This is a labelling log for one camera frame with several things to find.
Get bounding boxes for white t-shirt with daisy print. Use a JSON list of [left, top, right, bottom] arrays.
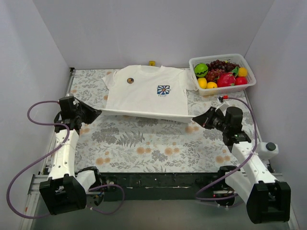
[[103, 65, 196, 123]]

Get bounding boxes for small round brooch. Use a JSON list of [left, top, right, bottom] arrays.
[[127, 78, 134, 84]]

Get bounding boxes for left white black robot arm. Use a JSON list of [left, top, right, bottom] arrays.
[[39, 95, 102, 215]]

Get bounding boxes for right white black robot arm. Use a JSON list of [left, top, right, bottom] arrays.
[[192, 106, 291, 224]]

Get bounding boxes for floral patterned table mat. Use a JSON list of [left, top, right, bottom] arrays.
[[69, 69, 240, 173]]

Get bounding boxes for yellow toy lemon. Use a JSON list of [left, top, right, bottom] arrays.
[[197, 77, 207, 89], [206, 81, 218, 89]]

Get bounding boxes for red toy apple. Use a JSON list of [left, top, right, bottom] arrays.
[[235, 77, 248, 85]]

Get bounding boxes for pink toy dragon fruit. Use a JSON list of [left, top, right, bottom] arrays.
[[217, 72, 236, 88]]

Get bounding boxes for green toy watermelon ball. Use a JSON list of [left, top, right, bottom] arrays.
[[194, 63, 208, 78]]

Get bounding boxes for dark red toy grapes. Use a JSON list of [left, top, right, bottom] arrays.
[[205, 60, 240, 83]]

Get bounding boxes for yellow orange toy fruit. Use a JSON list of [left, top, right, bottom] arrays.
[[238, 67, 248, 77]]

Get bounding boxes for white plastic fruit basket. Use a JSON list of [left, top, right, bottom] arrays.
[[189, 54, 256, 96]]

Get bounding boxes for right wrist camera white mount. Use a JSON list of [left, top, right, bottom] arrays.
[[215, 95, 230, 113]]

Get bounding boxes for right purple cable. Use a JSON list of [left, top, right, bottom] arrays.
[[194, 95, 259, 208]]

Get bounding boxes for purple cable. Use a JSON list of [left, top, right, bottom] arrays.
[[194, 95, 259, 208], [6, 100, 125, 219]]

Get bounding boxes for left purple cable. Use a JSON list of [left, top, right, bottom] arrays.
[[6, 100, 125, 219]]

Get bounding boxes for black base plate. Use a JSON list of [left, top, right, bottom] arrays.
[[87, 172, 222, 202]]

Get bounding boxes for aluminium frame rail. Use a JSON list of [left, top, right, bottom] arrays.
[[27, 174, 63, 195]]

